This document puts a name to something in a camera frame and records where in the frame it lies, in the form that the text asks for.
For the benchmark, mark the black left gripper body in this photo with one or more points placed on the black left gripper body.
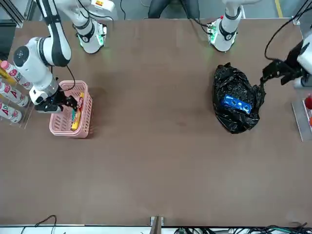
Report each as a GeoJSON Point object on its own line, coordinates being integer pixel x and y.
{"type": "Point", "coordinates": [293, 61]}

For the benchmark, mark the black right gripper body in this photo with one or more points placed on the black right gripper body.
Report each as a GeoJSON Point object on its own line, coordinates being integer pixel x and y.
{"type": "Point", "coordinates": [57, 98]}

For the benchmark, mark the yellow wafer box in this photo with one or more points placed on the yellow wafer box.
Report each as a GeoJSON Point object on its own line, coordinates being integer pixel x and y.
{"type": "Point", "coordinates": [77, 119]}

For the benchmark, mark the black plastic bag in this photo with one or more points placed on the black plastic bag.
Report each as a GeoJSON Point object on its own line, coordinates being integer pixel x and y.
{"type": "Point", "coordinates": [231, 80]}

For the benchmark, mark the blue cookie box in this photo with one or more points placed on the blue cookie box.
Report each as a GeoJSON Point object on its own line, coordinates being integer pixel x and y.
{"type": "Point", "coordinates": [235, 103]}

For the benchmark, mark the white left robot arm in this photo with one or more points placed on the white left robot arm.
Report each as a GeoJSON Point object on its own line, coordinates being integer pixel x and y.
{"type": "Point", "coordinates": [226, 36]}

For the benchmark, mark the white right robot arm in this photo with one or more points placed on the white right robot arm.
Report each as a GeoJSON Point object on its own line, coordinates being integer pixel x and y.
{"type": "Point", "coordinates": [31, 63]}

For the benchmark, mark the pink slotted plastic basket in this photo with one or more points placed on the pink slotted plastic basket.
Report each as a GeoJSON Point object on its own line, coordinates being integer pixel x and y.
{"type": "Point", "coordinates": [61, 132]}

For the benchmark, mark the teal snack packet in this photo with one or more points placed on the teal snack packet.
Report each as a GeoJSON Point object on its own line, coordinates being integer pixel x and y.
{"type": "Point", "coordinates": [73, 115]}

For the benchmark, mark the red yellow apple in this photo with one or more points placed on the red yellow apple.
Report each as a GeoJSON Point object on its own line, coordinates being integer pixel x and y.
{"type": "Point", "coordinates": [309, 102]}

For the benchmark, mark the clear acrylic bottle shelf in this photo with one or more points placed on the clear acrylic bottle shelf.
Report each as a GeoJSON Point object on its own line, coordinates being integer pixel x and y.
{"type": "Point", "coordinates": [26, 119]}

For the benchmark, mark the clear acrylic fruit stand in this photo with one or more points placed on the clear acrylic fruit stand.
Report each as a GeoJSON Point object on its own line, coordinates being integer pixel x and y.
{"type": "Point", "coordinates": [301, 122]}

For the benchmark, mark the yellow packet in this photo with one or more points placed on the yellow packet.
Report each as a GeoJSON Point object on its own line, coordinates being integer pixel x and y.
{"type": "Point", "coordinates": [5, 74]}

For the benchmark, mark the person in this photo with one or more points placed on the person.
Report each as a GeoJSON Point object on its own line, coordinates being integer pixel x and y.
{"type": "Point", "coordinates": [158, 9]}

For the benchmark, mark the white desk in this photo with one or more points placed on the white desk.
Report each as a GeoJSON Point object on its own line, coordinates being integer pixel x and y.
{"type": "Point", "coordinates": [97, 230]}

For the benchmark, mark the aluminium frame corner bracket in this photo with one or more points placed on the aluminium frame corner bracket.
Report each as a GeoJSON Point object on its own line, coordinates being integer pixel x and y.
{"type": "Point", "coordinates": [296, 20]}

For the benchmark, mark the aluminium frame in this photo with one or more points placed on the aluminium frame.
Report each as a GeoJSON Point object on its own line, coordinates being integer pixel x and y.
{"type": "Point", "coordinates": [14, 14]}

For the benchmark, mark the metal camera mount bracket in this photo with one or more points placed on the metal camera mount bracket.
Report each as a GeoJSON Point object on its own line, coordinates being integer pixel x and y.
{"type": "Point", "coordinates": [157, 224]}

